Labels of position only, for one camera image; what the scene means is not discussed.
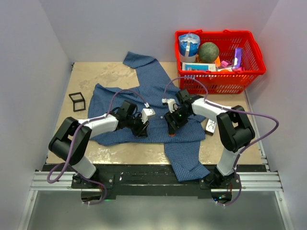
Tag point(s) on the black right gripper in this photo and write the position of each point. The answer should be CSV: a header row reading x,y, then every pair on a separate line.
x,y
169,117

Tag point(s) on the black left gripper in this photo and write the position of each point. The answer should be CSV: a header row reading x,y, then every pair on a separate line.
x,y
141,131

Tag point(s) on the blue plaid shirt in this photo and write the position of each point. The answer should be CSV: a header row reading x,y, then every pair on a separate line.
x,y
183,149

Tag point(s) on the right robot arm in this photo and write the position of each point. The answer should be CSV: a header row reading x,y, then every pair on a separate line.
x,y
235,130

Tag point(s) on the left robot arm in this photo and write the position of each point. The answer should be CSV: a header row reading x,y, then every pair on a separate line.
x,y
71,139

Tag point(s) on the white chocolate bar box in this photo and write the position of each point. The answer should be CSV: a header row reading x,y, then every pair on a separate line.
x,y
210,127

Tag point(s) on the blue white razor box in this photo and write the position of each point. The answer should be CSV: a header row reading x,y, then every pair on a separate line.
x,y
198,67

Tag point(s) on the red plastic basket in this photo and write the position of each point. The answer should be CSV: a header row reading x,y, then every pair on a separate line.
x,y
234,82

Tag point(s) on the orange package in basket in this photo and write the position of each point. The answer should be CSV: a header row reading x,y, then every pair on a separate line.
x,y
217,62

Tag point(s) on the pink small package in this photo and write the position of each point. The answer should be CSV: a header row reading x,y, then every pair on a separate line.
x,y
225,64

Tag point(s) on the green round melon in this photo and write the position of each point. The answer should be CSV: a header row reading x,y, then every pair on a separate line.
x,y
208,52

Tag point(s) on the blue white wrapped roll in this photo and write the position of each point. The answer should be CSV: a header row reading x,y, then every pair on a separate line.
x,y
188,47

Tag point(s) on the purple snack package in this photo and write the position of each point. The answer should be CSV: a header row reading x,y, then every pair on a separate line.
x,y
237,63

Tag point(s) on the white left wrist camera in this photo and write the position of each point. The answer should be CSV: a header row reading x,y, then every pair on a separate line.
x,y
146,113

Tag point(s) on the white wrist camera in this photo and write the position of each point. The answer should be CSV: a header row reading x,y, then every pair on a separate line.
x,y
146,113
171,103

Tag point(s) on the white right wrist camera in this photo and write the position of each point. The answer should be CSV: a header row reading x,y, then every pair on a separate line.
x,y
171,103

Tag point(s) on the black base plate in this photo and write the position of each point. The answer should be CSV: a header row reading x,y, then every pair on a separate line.
x,y
115,180

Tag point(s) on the black wire frame stand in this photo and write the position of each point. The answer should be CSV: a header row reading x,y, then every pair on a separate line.
x,y
77,98

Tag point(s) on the aluminium frame rail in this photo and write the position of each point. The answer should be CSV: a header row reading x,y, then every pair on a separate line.
x,y
49,180

